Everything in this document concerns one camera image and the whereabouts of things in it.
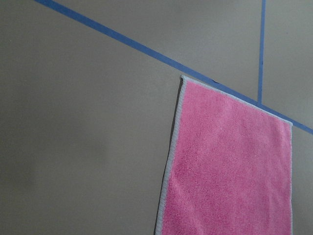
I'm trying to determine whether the pink and grey towel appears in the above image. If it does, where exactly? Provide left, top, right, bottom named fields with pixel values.
left=155, top=76, right=292, bottom=235

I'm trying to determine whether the blue tape line lengthwise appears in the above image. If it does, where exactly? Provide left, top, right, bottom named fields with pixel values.
left=37, top=0, right=313, bottom=134

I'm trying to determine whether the blue tape line crosswise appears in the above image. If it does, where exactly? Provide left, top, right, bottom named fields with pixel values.
left=257, top=0, right=266, bottom=106

